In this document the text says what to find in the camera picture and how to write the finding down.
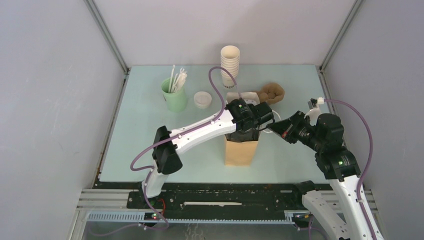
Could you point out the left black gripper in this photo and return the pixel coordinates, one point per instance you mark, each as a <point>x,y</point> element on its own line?
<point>250,136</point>

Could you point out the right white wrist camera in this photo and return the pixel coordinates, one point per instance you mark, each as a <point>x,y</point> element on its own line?
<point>314,108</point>

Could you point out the wrapped white straws bundle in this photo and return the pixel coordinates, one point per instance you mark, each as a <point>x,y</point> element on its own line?
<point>177,80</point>

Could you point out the white plastic lids stack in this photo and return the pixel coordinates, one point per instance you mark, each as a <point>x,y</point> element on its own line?
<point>202,99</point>

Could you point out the brown pulp cup carrier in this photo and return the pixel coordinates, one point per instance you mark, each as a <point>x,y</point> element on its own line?
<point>273,92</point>

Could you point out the green straw holder cup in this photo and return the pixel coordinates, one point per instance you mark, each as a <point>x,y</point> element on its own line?
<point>175,102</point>

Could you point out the stack of paper cups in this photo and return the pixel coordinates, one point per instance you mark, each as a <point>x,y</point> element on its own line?
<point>229,60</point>

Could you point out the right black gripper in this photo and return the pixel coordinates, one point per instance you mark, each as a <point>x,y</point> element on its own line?
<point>283,127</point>

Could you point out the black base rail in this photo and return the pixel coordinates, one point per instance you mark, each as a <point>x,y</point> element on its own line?
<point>230,203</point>

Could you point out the brown paper bag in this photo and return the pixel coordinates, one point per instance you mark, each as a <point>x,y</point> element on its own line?
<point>240,147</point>

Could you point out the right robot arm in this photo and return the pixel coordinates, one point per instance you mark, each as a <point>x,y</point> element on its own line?
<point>342,171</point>

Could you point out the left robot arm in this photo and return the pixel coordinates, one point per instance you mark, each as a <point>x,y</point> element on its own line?
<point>170,144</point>

